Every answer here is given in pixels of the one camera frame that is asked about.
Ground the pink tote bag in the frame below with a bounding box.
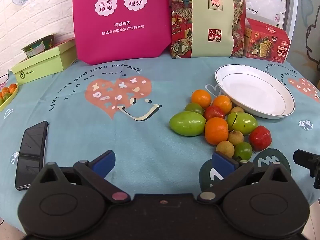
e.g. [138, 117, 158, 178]
[72, 0, 173, 65]

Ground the large green jujube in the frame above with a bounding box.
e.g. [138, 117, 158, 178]
[226, 112, 258, 136]
[169, 111, 206, 137]

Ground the cluster of kumquats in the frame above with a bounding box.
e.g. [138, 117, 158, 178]
[0, 85, 17, 105]

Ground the red wax apple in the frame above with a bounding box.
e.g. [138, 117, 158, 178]
[204, 105, 225, 121]
[248, 126, 272, 152]

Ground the small metal bowl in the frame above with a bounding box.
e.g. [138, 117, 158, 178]
[21, 34, 55, 58]

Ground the small green fruit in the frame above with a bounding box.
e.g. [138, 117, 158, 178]
[185, 102, 204, 116]
[233, 142, 253, 161]

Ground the blue printed tablecloth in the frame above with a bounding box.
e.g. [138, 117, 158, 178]
[0, 54, 320, 230]

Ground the red and green gift bag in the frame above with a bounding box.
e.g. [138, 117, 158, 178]
[171, 0, 247, 59]

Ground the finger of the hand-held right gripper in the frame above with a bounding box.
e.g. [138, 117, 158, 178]
[293, 149, 320, 189]

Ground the white floral panel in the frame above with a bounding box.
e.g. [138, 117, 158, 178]
[244, 0, 295, 30]

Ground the white plate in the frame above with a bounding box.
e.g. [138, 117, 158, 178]
[215, 64, 296, 119]

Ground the black smartphone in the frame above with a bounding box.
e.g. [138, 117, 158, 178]
[14, 121, 49, 192]

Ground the light green box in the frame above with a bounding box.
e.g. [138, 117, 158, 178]
[11, 39, 78, 85]

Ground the small orange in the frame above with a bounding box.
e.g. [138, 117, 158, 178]
[212, 95, 232, 115]
[191, 89, 212, 109]

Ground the yellow-green tray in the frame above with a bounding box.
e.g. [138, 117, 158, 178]
[0, 83, 19, 113]

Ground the large orange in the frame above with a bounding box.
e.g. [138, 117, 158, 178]
[204, 117, 229, 145]

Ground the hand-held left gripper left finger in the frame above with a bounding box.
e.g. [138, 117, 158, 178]
[30, 150, 131, 204]

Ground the red cracker box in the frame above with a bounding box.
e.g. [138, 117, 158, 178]
[244, 17, 292, 64]

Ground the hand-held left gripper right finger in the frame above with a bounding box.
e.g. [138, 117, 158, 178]
[197, 151, 293, 204]

